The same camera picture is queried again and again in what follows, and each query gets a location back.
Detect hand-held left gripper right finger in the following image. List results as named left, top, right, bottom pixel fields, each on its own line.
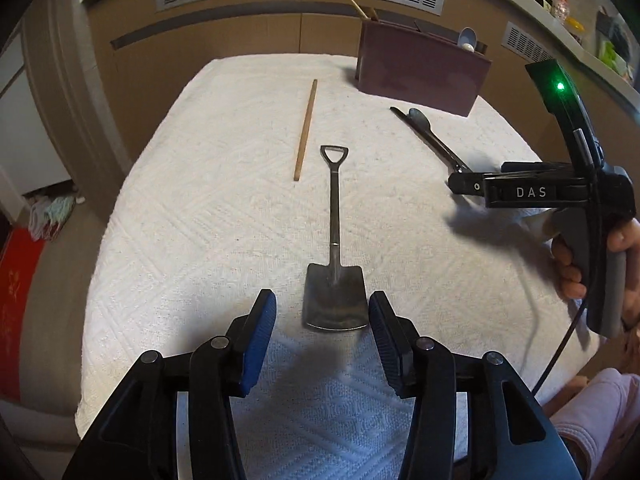
left=367, top=291, right=583, bottom=480

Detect black utensil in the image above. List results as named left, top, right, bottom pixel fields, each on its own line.
left=390, top=106, right=468, bottom=172

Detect brown plastic utensil box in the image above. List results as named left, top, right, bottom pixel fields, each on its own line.
left=355, top=7, right=493, bottom=118

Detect dark metal spoon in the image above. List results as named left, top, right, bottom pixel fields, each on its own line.
left=407, top=107, right=471, bottom=173

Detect red box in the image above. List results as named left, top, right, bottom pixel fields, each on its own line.
left=0, top=227, right=47, bottom=378

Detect pile of cloths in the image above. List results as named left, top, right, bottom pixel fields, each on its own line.
left=27, top=192, right=78, bottom=241

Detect white woven towel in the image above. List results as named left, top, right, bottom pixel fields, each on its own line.
left=75, top=55, right=601, bottom=480

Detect white wall cabinet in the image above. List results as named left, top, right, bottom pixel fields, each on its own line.
left=0, top=35, right=76, bottom=201

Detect person's pink trousers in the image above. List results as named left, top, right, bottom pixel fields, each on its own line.
left=550, top=367, right=640, bottom=480

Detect green plastic bags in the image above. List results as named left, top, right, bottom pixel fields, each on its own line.
left=597, top=40, right=633, bottom=81

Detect person's right hand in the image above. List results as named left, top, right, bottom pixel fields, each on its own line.
left=550, top=214, right=640, bottom=303

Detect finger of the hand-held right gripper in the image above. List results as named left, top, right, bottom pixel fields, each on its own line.
left=447, top=170, right=502, bottom=197

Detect shovel-shaped metal spoon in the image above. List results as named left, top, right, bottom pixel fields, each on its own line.
left=301, top=145, right=371, bottom=332

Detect short grey vent grille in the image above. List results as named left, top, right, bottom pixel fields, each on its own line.
left=501, top=21, right=551, bottom=63

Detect black cable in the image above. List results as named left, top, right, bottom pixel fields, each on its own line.
left=530, top=130, right=601, bottom=397

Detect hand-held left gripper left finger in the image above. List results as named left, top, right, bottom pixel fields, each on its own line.
left=62, top=289, right=278, bottom=480

